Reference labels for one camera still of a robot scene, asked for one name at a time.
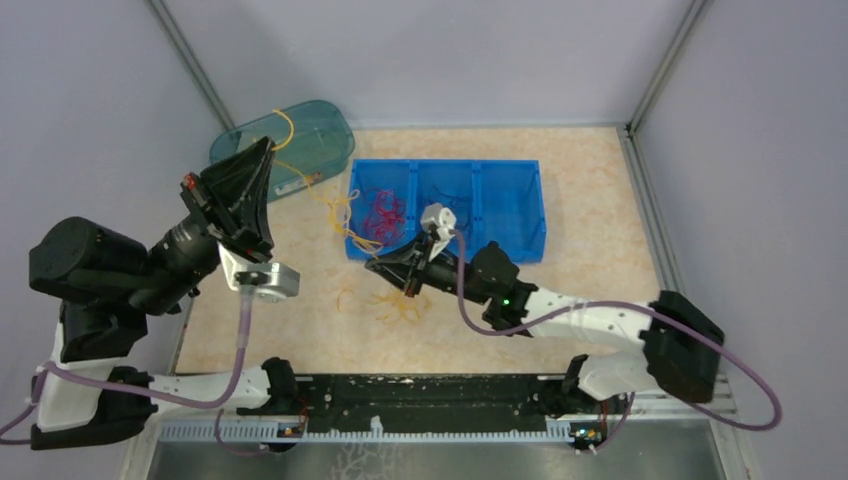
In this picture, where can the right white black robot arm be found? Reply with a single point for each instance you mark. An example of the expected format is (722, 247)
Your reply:
(664, 344)

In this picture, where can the teal transparent plastic tub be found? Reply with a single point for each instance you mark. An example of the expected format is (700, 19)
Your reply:
(315, 140)

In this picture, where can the blue three-compartment plastic bin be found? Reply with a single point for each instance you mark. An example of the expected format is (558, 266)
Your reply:
(493, 200)

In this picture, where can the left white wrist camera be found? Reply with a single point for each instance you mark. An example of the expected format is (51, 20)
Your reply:
(271, 281)

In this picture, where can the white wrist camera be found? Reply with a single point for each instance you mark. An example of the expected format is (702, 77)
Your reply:
(438, 222)
(271, 281)

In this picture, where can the aluminium frame rail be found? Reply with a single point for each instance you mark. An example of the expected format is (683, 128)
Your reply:
(440, 401)

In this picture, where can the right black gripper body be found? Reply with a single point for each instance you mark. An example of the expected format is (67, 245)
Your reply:
(441, 272)

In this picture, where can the white slotted cable duct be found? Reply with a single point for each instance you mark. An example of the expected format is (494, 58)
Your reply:
(232, 430)

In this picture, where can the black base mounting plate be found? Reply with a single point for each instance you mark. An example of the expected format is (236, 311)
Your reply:
(422, 428)

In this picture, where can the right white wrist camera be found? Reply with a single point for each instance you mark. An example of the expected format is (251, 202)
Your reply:
(438, 222)

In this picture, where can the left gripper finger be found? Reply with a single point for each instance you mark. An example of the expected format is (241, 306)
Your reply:
(220, 178)
(253, 230)

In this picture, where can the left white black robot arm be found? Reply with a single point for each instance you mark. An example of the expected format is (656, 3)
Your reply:
(109, 285)

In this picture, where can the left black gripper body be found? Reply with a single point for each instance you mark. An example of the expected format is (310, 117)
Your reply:
(211, 215)

